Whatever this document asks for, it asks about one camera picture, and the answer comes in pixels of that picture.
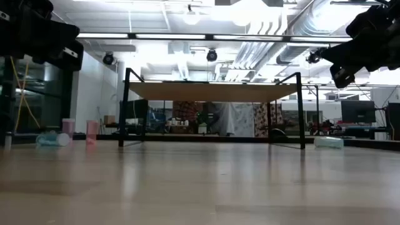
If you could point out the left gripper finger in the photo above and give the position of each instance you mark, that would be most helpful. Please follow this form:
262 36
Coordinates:
59 31
51 42

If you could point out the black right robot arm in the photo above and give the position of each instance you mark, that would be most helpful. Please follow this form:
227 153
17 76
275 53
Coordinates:
375 22

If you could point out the mandala pattern tapestry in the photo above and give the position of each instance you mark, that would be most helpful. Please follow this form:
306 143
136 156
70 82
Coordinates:
187 109

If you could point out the black desk monitor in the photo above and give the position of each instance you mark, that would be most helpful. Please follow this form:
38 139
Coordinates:
137 109

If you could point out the white LED light strip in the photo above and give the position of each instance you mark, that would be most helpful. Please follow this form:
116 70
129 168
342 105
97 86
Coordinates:
103 35
247 37
170 36
322 39

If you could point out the black table edge rail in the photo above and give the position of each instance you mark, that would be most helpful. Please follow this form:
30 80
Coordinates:
368 144

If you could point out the pink medicine bottle white cap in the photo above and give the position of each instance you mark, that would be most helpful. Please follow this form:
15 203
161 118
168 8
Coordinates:
68 128

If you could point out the white cylinder dark top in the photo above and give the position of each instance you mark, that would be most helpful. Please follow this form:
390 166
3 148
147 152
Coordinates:
8 142

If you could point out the silver ventilation duct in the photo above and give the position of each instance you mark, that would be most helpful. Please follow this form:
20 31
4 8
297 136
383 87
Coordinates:
293 53

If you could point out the black background rig frame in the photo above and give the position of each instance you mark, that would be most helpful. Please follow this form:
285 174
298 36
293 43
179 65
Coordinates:
317 109

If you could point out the blue medicine bottle white cap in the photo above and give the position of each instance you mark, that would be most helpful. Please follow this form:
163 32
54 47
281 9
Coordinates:
51 140

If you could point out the red black equipment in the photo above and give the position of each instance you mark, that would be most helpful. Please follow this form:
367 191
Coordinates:
325 128

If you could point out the grey hanging cloth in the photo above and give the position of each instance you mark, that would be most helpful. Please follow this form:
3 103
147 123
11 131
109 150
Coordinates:
222 115

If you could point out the silver ceiling pipes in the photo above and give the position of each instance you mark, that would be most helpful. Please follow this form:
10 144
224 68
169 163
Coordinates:
250 59

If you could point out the blue top desk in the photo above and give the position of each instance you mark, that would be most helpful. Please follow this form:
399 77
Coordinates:
359 128

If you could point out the potted plant white pot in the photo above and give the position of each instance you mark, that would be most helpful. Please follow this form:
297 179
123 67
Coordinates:
202 128

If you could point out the wooden shelf black metal frame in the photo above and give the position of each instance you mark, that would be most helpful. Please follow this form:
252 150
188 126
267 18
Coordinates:
212 92

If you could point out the black monitor on arm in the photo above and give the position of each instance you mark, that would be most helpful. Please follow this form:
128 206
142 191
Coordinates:
357 111

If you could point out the brown floral hanging cloth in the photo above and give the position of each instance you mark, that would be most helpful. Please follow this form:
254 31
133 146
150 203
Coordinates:
262 118

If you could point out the black standing panel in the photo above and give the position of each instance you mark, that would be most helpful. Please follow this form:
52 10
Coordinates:
394 122

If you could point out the cardboard box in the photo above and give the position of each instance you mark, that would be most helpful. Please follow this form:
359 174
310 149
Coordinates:
109 119

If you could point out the white round pendant lamp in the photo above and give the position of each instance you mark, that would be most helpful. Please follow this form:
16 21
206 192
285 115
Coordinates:
191 18

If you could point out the black ceiling spotlight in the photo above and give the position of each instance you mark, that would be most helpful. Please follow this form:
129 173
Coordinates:
212 55
108 58
313 57

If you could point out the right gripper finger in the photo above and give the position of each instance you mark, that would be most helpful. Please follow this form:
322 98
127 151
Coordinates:
353 60
353 48

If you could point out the white patterned hanging cloth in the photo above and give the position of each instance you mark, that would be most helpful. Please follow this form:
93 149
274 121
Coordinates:
243 120

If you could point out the salmon medicine bottle white cap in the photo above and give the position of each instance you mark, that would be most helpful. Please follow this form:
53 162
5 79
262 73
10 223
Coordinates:
92 129

